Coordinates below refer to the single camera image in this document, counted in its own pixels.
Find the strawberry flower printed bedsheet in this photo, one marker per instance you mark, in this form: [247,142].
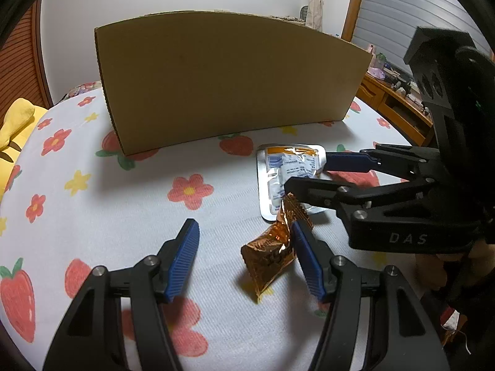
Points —
[127,216]

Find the brown cardboard box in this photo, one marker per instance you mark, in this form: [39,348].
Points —
[232,81]

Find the purple desk item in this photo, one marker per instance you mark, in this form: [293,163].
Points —
[376,72]

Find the small amber snack packet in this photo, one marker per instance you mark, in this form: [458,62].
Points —
[267,255]

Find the person's right hand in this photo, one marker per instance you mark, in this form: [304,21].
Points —
[437,266]

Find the brown slatted wooden door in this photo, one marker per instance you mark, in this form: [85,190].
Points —
[19,62]

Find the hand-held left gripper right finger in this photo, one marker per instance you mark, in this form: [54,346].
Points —
[309,262]

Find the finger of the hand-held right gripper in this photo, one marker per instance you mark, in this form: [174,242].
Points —
[348,161]
[317,191]

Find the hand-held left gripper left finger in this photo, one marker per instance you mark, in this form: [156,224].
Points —
[181,262]

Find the silver orange blue snack packet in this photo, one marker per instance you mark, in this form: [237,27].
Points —
[274,170]

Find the green bottle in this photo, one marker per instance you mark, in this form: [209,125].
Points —
[381,61]

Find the floral quilt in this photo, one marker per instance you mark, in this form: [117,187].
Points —
[81,89]

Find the person's dark clothing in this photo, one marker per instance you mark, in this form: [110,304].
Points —
[475,317]

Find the black desk gadget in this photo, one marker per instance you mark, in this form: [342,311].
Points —
[401,85]

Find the wooden desk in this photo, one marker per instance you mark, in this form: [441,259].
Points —
[390,104]

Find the yellow plush toy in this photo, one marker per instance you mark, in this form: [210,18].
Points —
[15,131]

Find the grey window blinds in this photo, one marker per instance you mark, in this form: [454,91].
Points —
[394,11]

